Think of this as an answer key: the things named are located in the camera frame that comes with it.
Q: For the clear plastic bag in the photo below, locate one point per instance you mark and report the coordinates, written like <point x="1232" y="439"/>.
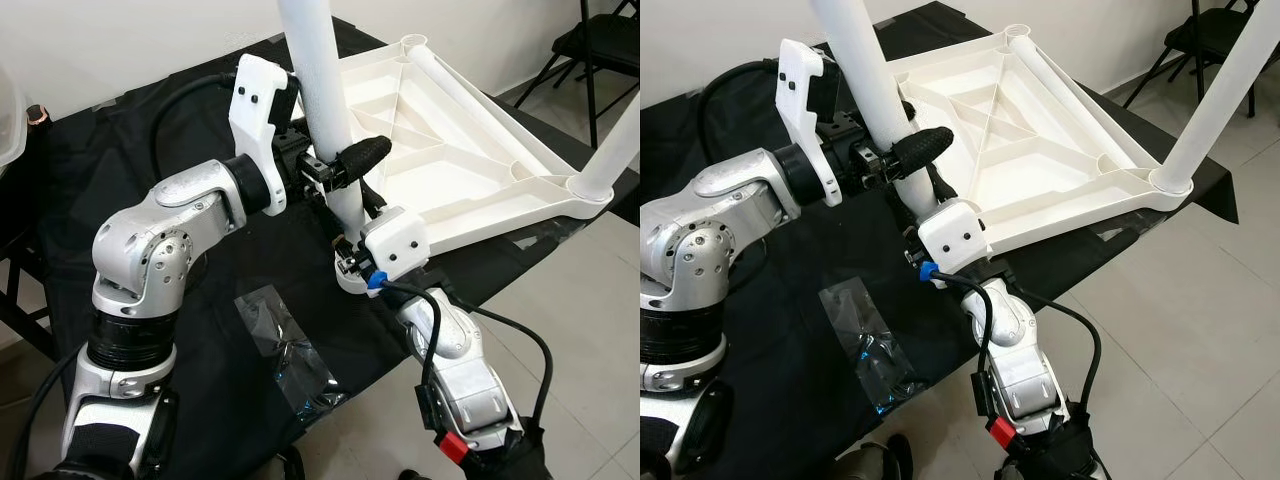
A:
<point x="860" y="330"/>
<point x="285" y="345"/>

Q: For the white plastic table top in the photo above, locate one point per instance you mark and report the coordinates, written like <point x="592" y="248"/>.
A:
<point x="450" y="160"/>
<point x="1010" y="150"/>

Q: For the black folding chair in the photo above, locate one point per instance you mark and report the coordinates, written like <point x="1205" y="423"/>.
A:
<point x="600" y="40"/>
<point x="1205" y="35"/>

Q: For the clear plastic storage box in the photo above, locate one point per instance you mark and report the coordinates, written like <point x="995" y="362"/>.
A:
<point x="8" y="120"/>

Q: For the silver robot left leg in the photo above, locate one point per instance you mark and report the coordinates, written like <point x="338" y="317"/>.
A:
<point x="880" y="460"/>
<point x="290" y="465"/>

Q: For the silver robot leg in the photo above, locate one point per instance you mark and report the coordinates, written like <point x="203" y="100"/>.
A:
<point x="412" y="475"/>
<point x="290" y="465"/>
<point x="880" y="460"/>

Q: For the black table cloth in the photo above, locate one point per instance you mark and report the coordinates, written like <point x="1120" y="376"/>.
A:
<point x="210" y="330"/>
<point x="780" y="350"/>

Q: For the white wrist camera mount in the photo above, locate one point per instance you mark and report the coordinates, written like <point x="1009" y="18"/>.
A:
<point x="395" y="240"/>
<point x="255" y="110"/>
<point x="800" y="90"/>
<point x="955" y="235"/>

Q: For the clear tape strip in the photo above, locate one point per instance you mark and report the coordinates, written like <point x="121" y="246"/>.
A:
<point x="1110" y="235"/>
<point x="545" y="232"/>

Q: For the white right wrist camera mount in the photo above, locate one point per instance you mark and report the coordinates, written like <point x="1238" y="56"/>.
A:
<point x="395" y="240"/>
<point x="955" y="235"/>

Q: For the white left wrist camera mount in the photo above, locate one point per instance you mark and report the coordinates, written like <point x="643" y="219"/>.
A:
<point x="255" y="110"/>
<point x="800" y="90"/>

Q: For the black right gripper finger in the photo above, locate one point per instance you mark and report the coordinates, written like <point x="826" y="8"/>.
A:
<point x="938" y="187"/>
<point x="342" y="241"/>
<point x="374" y="201"/>
<point x="913" y="238"/>

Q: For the silver robot right leg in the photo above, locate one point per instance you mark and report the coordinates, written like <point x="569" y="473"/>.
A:
<point x="412" y="475"/>

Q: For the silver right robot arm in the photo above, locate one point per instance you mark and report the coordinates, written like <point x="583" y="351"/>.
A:
<point x="1020" y="385"/>
<point x="470" y="390"/>

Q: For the black wok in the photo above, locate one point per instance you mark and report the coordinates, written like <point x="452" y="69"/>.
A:
<point x="38" y="113"/>

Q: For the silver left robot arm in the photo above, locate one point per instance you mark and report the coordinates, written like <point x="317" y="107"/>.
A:
<point x="150" y="240"/>
<point x="700" y="260"/>

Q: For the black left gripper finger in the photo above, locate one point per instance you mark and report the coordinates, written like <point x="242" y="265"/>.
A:
<point x="362" y="157"/>
<point x="907" y="111"/>
<point x="920" y="152"/>

